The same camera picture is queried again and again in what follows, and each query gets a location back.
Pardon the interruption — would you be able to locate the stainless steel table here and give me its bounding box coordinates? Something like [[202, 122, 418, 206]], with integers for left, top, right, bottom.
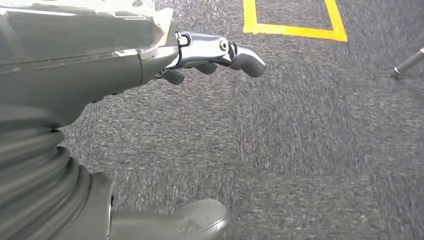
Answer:
[[389, 47, 424, 80]]

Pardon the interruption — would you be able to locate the yellow floor tape square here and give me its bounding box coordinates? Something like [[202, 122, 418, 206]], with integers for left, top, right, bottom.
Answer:
[[242, 0, 349, 43]]

